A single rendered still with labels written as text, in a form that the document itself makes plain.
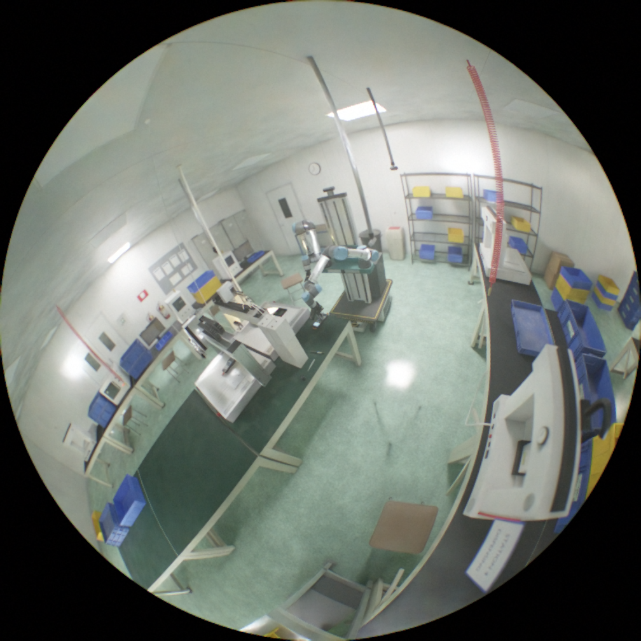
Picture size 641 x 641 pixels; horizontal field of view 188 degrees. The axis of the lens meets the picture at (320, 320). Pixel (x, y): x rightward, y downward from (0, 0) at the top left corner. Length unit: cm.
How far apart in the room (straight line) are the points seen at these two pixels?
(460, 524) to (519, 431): 60
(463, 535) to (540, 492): 71
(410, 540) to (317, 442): 135
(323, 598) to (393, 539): 71
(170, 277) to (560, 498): 623
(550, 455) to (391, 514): 108
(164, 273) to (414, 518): 611
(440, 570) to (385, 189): 488
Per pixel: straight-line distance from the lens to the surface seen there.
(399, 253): 423
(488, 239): 292
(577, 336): 219
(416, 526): 159
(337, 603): 186
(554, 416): 83
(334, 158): 456
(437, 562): 142
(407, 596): 152
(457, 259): 401
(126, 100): 116
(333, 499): 207
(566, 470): 81
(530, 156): 444
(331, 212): 227
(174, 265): 572
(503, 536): 88
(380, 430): 206
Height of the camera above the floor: 200
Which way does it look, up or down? 39 degrees down
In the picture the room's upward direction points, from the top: 23 degrees counter-clockwise
